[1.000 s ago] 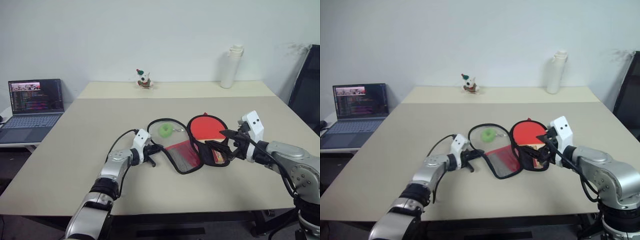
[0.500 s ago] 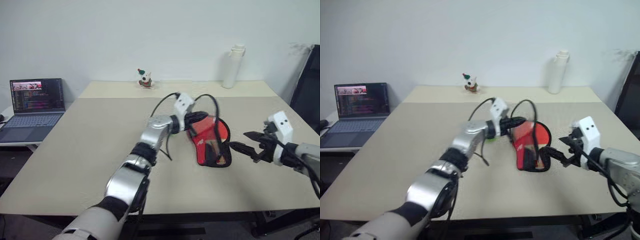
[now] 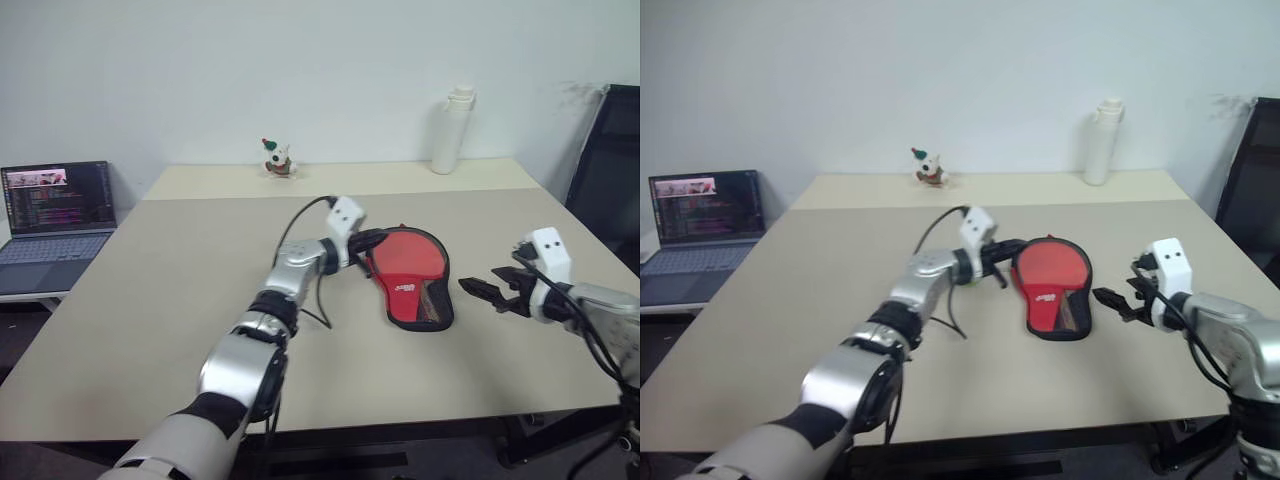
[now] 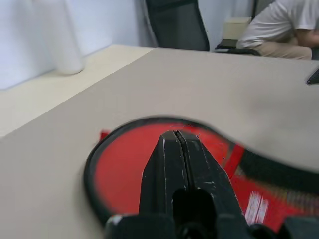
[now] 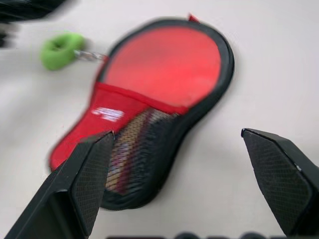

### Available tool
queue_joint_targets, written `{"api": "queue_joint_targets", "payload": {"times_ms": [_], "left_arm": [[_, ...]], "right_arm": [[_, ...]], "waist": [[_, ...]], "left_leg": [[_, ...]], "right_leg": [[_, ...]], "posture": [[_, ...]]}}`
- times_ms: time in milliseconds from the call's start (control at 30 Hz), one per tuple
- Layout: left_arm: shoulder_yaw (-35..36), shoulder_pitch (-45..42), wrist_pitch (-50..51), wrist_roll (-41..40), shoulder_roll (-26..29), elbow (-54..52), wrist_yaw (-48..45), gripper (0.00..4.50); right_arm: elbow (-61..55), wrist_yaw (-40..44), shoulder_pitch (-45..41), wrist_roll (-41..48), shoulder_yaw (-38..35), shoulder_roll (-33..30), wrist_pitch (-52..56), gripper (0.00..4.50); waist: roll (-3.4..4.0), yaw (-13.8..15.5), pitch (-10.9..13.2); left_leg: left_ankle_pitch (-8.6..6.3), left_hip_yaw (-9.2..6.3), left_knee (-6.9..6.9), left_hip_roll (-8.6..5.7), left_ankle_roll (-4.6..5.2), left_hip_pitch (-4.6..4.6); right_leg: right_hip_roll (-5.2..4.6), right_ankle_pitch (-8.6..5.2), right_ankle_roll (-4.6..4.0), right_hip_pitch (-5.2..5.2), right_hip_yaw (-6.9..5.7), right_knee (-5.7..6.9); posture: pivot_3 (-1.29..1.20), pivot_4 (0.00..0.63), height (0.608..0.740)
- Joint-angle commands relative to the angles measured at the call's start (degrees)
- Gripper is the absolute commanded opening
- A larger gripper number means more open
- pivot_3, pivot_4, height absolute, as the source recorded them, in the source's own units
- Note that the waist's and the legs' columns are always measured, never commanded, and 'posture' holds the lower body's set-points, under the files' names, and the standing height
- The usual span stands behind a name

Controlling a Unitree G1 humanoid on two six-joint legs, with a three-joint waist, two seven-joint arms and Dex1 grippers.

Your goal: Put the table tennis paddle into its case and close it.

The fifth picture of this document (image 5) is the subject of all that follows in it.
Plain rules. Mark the red black paddle case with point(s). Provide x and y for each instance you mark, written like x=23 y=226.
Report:
x=211 y=99

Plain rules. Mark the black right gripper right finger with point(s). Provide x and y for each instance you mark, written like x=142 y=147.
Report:
x=276 y=179

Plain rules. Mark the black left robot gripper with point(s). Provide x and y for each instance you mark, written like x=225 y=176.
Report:
x=22 y=10

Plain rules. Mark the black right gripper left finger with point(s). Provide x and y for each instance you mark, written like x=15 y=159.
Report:
x=64 y=184

